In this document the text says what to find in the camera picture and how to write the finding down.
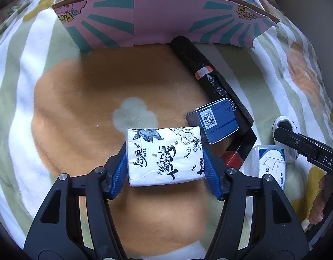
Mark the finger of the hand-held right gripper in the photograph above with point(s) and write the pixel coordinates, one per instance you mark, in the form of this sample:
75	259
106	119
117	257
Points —
289	138

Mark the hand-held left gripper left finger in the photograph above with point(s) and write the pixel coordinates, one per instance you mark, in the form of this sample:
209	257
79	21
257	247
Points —
120	174

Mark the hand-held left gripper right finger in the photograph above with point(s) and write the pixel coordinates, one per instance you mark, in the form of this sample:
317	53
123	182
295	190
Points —
211	174

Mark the white printed tissue pack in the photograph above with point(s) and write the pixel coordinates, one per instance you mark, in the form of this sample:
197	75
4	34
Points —
164	157

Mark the person's right hand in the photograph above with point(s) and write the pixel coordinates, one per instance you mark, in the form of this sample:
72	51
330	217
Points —
317	208

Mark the white black plush toy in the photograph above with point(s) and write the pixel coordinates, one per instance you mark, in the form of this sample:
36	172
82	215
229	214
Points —
284	120

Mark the white dental floss case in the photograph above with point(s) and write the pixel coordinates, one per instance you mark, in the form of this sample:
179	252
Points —
269	165

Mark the black red flat box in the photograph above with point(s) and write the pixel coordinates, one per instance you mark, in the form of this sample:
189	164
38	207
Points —
240	151

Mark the small blue white box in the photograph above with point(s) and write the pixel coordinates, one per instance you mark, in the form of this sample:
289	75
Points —
217	123

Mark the striped printed fleece blanket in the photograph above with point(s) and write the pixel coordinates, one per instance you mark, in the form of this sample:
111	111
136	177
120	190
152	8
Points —
74	108

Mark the black trash bag roll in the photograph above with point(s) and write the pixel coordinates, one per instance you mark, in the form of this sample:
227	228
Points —
207	73

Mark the pink printed cardboard box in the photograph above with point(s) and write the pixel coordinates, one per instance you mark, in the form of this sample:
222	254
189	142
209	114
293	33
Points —
144	24

